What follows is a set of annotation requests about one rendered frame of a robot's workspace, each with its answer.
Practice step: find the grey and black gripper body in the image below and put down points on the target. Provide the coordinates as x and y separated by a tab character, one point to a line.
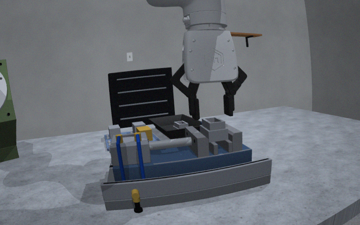
208	56

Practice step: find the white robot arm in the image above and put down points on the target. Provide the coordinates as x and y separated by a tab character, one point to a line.
196	13

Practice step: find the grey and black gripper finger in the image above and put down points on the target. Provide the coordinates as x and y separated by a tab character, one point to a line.
230	91
189	91

